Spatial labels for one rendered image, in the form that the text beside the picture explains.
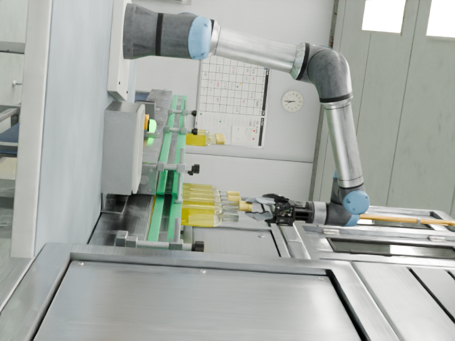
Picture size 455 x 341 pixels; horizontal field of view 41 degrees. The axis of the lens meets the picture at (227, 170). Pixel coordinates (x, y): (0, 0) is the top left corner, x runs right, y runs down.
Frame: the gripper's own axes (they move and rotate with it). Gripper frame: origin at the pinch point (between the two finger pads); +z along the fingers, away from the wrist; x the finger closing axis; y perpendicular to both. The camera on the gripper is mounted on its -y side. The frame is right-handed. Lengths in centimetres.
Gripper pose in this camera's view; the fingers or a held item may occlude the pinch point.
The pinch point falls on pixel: (248, 206)
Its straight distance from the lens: 201.0
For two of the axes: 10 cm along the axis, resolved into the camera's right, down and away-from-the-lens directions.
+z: -9.9, -0.8, -0.8
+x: -0.9, 9.7, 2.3
